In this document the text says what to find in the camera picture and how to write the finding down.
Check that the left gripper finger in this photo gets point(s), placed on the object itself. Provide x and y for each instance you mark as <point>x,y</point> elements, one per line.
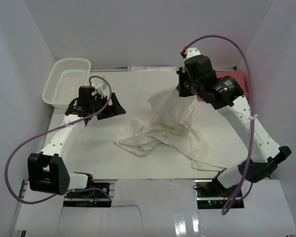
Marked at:
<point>116,108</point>
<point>105,115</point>

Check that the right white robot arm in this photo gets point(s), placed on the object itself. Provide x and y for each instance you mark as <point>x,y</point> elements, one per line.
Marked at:
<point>265,154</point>

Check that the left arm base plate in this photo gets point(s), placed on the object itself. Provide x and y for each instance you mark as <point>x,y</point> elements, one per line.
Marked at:
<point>91,198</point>

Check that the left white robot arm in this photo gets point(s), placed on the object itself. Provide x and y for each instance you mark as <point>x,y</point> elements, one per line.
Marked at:
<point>47,170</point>

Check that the white t shirt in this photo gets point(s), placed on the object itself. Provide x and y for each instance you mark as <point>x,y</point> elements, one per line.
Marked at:
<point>171,124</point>

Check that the white plastic basket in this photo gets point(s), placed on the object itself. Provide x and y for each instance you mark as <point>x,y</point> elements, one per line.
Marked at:
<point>66,77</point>

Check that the folded red t shirt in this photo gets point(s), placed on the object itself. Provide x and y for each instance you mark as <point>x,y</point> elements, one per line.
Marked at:
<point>239,79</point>

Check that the aluminium frame rail left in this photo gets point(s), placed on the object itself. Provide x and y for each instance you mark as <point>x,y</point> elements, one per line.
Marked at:
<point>18,233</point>

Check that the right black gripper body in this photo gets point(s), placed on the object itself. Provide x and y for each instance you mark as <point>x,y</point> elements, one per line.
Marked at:
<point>188,88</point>

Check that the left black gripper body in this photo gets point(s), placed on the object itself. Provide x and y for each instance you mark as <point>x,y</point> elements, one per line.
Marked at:
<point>98,103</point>

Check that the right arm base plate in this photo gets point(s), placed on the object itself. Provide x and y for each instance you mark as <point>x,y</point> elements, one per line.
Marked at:
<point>209,196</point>

